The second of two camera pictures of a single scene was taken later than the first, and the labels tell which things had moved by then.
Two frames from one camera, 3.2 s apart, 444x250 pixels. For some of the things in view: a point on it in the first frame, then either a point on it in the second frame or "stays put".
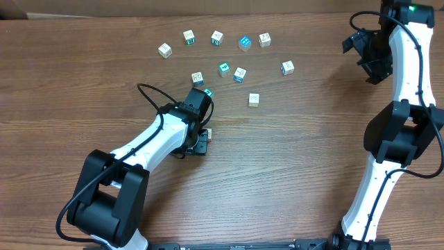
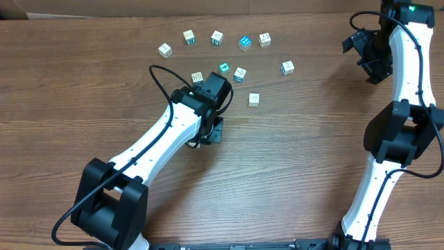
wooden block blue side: x=198 y=79 stays put
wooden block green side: x=189 y=37 stays put
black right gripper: x=363 y=51 stays put
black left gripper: x=200 y=147 to x=213 y=132
